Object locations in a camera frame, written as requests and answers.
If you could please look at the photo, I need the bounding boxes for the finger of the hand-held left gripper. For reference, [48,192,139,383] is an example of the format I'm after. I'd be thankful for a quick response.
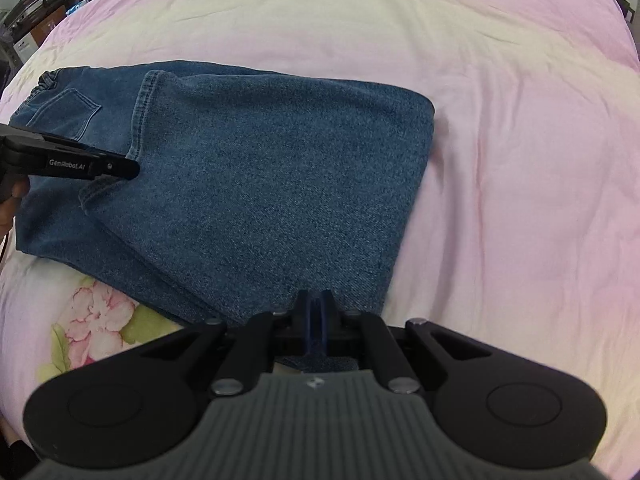
[95,150,141,181]

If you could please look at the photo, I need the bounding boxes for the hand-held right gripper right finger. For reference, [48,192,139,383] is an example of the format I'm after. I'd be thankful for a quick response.
[316,289,493,396]

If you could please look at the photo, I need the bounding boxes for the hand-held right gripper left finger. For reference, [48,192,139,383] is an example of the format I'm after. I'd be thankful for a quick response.
[140,289,317,396]

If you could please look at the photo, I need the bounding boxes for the blue denim pants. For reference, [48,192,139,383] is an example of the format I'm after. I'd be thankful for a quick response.
[10,60,436,373]

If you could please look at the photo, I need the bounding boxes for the person's left hand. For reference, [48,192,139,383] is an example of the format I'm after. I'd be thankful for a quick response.
[0,180,30,233]

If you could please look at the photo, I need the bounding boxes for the pink floral duvet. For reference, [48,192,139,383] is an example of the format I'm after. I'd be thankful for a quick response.
[0,0,640,480]

